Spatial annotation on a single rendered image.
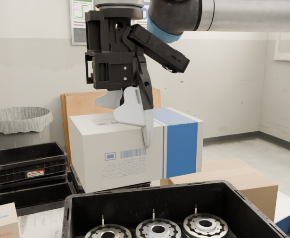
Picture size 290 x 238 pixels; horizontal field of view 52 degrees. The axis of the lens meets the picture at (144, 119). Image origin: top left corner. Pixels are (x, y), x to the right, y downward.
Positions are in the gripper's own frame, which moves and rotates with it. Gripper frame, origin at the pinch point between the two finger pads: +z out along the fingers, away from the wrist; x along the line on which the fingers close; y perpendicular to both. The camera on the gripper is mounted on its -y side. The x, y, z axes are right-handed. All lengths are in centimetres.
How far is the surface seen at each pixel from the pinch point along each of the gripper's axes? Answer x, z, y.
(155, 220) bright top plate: -10.3, 25.4, -8.7
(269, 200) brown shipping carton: -14, 31, -48
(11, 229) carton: -37, 36, 24
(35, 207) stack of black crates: -115, 73, 18
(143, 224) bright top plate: -10.2, 25.5, -5.5
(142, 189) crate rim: -13.5, 18.5, -6.6
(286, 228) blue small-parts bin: -10, 39, -52
